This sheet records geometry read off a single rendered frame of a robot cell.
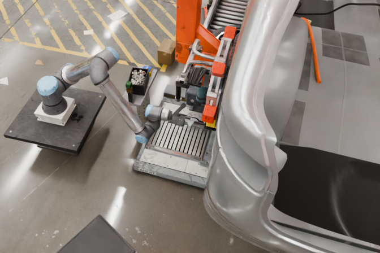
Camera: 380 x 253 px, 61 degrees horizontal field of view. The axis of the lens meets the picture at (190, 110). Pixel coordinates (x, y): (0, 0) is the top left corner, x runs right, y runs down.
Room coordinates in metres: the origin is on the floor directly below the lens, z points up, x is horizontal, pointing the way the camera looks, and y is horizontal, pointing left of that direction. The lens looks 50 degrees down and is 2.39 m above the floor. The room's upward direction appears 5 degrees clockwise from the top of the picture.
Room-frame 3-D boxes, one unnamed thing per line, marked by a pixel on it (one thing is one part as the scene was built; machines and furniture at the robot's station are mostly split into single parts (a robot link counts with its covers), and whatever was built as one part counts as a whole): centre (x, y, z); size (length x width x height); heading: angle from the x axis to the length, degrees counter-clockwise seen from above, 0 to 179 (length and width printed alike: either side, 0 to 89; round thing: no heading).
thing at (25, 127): (1.58, 1.08, 0.15); 0.60 x 0.60 x 0.30; 81
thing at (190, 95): (1.89, -0.16, 0.26); 0.42 x 0.18 x 0.35; 79
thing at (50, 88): (1.59, 1.06, 0.57); 0.17 x 0.15 x 0.18; 156
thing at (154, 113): (1.42, 0.25, 0.62); 0.12 x 0.09 x 0.10; 79
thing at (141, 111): (1.87, 0.43, 0.21); 0.10 x 0.10 x 0.42; 79
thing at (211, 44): (2.07, -0.26, 0.69); 0.52 x 0.17 x 0.35; 79
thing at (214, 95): (1.57, -0.18, 0.85); 0.54 x 0.07 x 0.54; 169
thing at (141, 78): (1.82, 0.44, 0.51); 0.20 x 0.14 x 0.13; 178
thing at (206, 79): (1.58, -0.11, 0.85); 0.21 x 0.14 x 0.14; 79
